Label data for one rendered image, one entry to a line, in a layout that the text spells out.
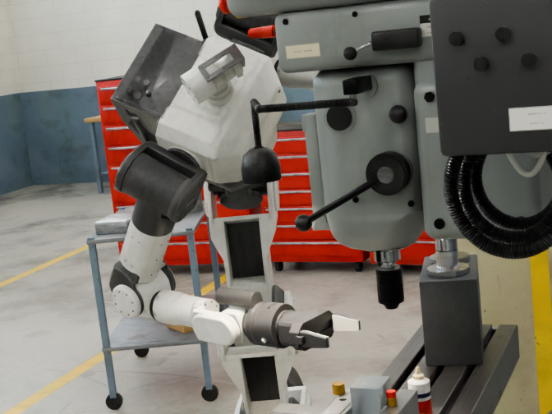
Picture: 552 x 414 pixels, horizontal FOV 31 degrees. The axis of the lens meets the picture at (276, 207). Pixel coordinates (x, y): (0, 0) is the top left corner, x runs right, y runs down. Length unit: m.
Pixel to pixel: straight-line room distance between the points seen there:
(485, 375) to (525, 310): 1.50
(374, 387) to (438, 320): 0.49
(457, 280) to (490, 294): 1.49
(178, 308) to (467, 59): 1.01
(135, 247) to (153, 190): 0.16
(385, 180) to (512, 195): 0.20
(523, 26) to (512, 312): 2.37
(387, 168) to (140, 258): 0.68
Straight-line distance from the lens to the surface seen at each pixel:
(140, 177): 2.01
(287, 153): 6.86
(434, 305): 2.15
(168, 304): 2.14
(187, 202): 2.02
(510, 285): 3.59
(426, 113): 1.62
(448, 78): 1.35
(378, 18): 1.63
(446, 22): 1.35
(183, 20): 12.04
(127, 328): 5.09
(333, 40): 1.65
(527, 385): 3.70
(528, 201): 1.61
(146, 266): 2.13
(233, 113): 2.04
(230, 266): 2.44
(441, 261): 2.16
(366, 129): 1.67
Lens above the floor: 1.71
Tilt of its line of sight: 10 degrees down
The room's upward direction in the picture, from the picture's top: 6 degrees counter-clockwise
